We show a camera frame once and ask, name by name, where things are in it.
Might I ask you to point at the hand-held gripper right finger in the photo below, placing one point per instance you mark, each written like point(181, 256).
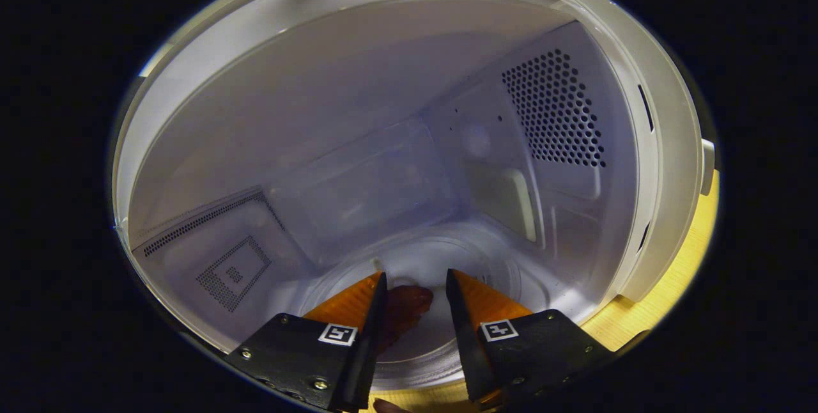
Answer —
point(470, 349)

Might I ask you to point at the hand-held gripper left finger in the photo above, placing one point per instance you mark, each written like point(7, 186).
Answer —
point(370, 349)

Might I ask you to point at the red meat piece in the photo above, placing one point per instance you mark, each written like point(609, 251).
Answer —
point(402, 311)

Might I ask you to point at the white toaster oven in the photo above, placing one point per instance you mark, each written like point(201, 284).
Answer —
point(383, 112)

